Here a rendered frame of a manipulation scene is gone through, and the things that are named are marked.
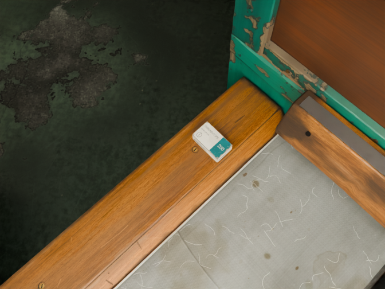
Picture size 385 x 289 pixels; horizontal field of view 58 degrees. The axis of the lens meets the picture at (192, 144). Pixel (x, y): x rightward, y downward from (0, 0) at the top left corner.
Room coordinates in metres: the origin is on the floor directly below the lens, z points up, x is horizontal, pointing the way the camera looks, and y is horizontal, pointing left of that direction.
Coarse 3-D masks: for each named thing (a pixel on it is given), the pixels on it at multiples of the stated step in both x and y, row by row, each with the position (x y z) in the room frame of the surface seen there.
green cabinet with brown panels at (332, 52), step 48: (240, 0) 0.36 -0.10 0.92; (288, 0) 0.32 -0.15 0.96; (336, 0) 0.27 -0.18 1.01; (384, 0) 0.23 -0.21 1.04; (288, 48) 0.30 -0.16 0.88; (336, 48) 0.25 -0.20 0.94; (384, 48) 0.21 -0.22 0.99; (336, 96) 0.22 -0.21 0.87; (384, 96) 0.18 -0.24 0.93; (384, 144) 0.14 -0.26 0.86
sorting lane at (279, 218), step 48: (288, 144) 0.20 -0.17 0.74; (240, 192) 0.13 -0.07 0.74; (288, 192) 0.12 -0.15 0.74; (336, 192) 0.11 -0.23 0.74; (192, 240) 0.06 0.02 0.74; (240, 240) 0.05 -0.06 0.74; (288, 240) 0.04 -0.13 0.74; (336, 240) 0.03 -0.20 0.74; (384, 240) 0.02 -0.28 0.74; (144, 288) 0.00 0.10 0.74; (192, 288) -0.01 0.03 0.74; (240, 288) -0.02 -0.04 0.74; (288, 288) -0.03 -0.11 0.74; (336, 288) -0.04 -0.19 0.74
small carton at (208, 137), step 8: (200, 128) 0.23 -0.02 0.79; (208, 128) 0.23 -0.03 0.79; (192, 136) 0.22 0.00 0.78; (200, 136) 0.22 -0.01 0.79; (208, 136) 0.22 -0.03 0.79; (216, 136) 0.22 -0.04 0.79; (200, 144) 0.21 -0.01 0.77; (208, 144) 0.20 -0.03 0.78; (216, 144) 0.20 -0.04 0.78; (224, 144) 0.20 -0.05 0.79; (208, 152) 0.19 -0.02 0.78; (216, 152) 0.19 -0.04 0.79; (224, 152) 0.19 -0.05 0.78; (216, 160) 0.18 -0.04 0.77
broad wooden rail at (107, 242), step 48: (240, 96) 0.29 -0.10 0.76; (192, 144) 0.22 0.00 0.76; (240, 144) 0.20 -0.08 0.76; (144, 192) 0.14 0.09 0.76; (192, 192) 0.13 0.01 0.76; (96, 240) 0.08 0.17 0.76; (144, 240) 0.07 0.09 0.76; (0, 288) 0.03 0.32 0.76; (48, 288) 0.02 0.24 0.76; (96, 288) 0.01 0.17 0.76
